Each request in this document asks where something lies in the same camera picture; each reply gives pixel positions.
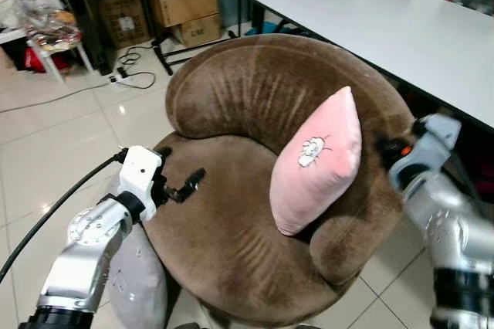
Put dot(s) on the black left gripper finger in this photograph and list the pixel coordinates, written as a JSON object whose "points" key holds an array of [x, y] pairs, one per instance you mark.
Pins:
{"points": [[191, 184], [164, 152]]}

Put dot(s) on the dark printed cardboard box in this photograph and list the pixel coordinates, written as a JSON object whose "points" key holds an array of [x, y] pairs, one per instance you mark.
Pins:
{"points": [[123, 18]]}

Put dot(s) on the brown round velvet sofa chair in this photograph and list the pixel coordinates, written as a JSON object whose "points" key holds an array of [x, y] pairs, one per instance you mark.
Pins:
{"points": [[231, 236]]}

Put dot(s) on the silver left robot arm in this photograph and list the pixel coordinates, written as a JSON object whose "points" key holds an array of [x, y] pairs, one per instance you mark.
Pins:
{"points": [[85, 244]]}

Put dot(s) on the red bag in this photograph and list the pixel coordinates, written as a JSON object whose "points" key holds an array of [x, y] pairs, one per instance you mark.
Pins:
{"points": [[46, 61]]}

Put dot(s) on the small tan cardboard box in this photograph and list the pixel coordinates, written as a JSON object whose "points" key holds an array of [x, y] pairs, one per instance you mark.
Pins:
{"points": [[199, 30]]}

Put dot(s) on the clear plastic bag of goods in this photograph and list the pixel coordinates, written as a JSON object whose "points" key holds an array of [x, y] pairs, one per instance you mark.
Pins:
{"points": [[42, 20]]}

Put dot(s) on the white rectangular table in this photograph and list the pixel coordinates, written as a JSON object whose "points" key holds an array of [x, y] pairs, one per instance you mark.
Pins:
{"points": [[394, 28]]}

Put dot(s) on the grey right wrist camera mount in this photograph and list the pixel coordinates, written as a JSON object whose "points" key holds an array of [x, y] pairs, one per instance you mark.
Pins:
{"points": [[428, 147]]}

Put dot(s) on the grey pillow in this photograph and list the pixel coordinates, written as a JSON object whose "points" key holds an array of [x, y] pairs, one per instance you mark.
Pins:
{"points": [[139, 283]]}

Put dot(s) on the pink pillow with white print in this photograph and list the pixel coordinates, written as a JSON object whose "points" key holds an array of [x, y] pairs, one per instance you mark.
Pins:
{"points": [[320, 167]]}

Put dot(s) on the small white side table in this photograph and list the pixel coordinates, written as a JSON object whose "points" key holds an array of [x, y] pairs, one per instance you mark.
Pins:
{"points": [[42, 55]]}

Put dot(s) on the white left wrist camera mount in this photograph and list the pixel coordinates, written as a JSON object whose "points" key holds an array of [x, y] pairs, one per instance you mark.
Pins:
{"points": [[139, 171]]}

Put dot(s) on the large tan cardboard box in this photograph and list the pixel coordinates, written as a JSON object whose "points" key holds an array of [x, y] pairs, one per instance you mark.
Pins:
{"points": [[185, 1]]}

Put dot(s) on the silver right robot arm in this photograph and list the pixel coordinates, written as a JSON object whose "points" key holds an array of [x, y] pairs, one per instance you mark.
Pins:
{"points": [[451, 244]]}

